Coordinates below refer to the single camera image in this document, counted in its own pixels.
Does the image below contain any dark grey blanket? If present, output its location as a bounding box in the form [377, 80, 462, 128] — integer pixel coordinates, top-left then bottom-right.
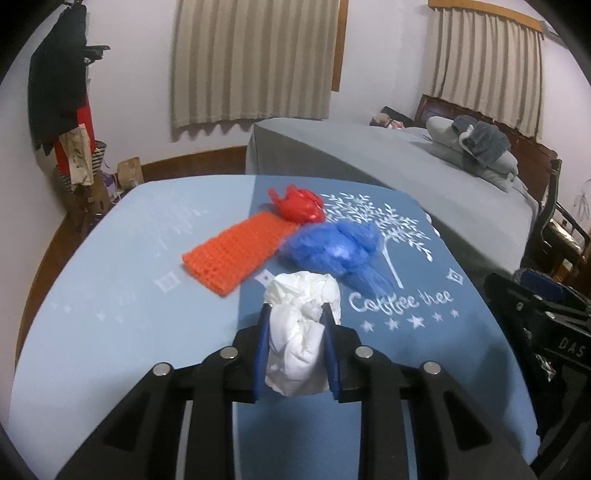
[451, 115, 512, 166]

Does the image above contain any light grey pillow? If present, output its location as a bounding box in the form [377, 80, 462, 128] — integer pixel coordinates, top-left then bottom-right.
[426, 116, 465, 162]

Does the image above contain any blue plastic bag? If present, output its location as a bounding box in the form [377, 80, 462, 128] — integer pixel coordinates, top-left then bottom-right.
[279, 219, 398, 294]

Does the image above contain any black metal frame chair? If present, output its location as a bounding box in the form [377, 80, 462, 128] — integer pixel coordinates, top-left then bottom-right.
[526, 159, 591, 282]

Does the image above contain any blue tree print tablecloth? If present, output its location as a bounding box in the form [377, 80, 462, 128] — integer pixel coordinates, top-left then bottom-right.
[9, 174, 541, 480]

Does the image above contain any striped tote bag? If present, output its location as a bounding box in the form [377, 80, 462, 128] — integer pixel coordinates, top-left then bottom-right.
[58, 141, 108, 195]

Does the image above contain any pile of grey bedding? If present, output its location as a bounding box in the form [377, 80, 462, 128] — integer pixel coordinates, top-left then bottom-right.
[413, 93, 561, 204]

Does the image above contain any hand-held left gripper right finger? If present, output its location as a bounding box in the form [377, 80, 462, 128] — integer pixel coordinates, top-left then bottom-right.
[321, 302, 539, 480]

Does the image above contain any red plastic bag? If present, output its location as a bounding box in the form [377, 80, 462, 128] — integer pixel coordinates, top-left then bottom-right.
[268, 184, 325, 224]

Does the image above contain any white plastic bag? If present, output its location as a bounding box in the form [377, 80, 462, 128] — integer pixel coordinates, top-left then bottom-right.
[264, 271, 342, 397]

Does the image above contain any brown wooden window frame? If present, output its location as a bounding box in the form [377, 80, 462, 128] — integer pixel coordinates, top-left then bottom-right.
[428, 0, 546, 34]
[332, 0, 348, 92]

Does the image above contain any brown paper bag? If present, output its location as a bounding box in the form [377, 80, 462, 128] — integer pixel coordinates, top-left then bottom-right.
[116, 157, 143, 190]
[85, 173, 112, 222]

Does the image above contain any black hanging jacket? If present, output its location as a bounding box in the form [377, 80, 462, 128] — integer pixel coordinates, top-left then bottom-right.
[28, 2, 90, 151]

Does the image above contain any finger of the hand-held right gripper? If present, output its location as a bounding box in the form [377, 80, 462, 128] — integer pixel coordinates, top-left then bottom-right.
[485, 272, 591, 333]
[513, 269, 591, 315]

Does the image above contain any grey folded quilt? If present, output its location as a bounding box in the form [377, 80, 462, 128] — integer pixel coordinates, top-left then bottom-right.
[462, 150, 520, 193]

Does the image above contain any black cushion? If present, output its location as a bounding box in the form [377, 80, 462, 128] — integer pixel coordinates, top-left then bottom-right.
[382, 107, 415, 126]

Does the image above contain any beige striped curtain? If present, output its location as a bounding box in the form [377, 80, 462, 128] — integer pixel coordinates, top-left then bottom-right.
[172, 0, 340, 130]
[429, 7, 546, 141]

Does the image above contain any red hanging garment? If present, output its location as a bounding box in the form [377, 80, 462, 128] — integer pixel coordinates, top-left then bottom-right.
[53, 92, 96, 171]

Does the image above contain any bed with grey sheet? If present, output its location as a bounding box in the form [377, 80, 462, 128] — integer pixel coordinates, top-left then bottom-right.
[245, 117, 541, 278]

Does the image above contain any cream printed tote bag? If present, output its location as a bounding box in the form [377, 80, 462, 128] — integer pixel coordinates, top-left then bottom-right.
[60, 124, 95, 186]

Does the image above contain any black lined trash bin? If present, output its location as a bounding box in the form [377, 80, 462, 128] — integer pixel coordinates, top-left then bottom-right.
[531, 353, 591, 467]

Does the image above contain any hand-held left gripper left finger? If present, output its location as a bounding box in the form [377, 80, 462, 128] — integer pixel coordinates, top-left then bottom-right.
[55, 302, 273, 480]

